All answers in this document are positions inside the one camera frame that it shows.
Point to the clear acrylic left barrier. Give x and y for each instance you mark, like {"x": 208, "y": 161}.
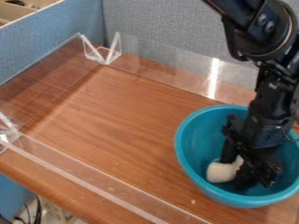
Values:
{"x": 43, "y": 85}

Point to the clear acrylic back barrier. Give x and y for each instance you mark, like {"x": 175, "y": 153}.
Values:
{"x": 207, "y": 76}

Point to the clear acrylic barrier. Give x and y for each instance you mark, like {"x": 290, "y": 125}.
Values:
{"x": 112, "y": 189}
{"x": 43, "y": 85}
{"x": 207, "y": 76}

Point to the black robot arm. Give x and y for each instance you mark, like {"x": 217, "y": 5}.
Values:
{"x": 262, "y": 33}

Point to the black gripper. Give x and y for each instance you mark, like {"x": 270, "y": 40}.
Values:
{"x": 255, "y": 139}

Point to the blue plastic bowl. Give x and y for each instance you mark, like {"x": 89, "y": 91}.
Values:
{"x": 197, "y": 147}

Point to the wooden shelf unit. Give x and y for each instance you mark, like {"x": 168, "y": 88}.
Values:
{"x": 15, "y": 10}

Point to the white brown toy mushroom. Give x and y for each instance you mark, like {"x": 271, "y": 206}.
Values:
{"x": 220, "y": 173}

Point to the clear acrylic corner bracket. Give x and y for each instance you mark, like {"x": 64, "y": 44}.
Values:
{"x": 100, "y": 54}

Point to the clear acrylic front barrier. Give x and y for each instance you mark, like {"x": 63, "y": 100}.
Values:
{"x": 112, "y": 189}

